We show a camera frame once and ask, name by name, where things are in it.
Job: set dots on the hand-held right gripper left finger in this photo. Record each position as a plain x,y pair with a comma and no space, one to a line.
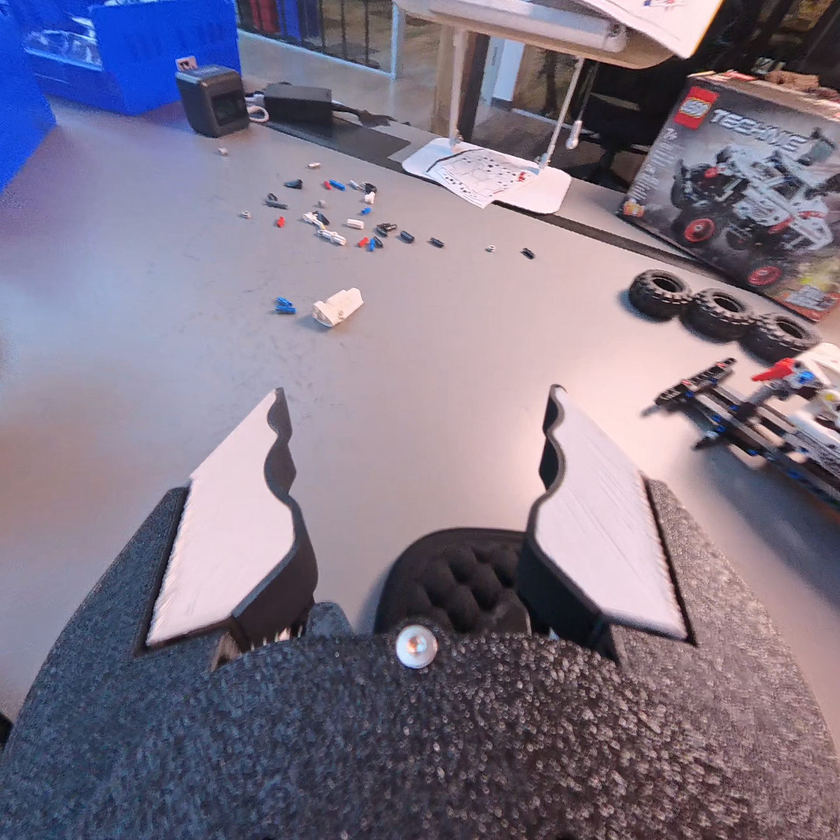
230,538

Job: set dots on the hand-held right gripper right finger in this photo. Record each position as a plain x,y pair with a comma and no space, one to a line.
604,525

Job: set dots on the white toy truck chassis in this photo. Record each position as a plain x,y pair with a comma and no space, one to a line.
788,407

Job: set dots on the small white connector piece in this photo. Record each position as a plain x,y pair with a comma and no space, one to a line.
337,306

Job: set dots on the Lego instruction booklet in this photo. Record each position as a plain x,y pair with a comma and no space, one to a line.
656,20

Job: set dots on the grey desk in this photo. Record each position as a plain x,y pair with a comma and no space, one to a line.
158,328
604,197

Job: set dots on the black toy tire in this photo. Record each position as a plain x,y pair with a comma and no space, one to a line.
719,313
780,335
659,293

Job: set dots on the scattered small building pieces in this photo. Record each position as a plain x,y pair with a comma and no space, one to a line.
328,217

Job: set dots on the toy truck box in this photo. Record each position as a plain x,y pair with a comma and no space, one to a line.
748,184

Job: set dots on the black box device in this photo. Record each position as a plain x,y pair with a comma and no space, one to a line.
213,99

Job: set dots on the black power adapter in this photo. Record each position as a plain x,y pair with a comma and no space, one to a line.
299,103

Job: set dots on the blue plastic bin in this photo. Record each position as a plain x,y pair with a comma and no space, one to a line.
20,118
131,46

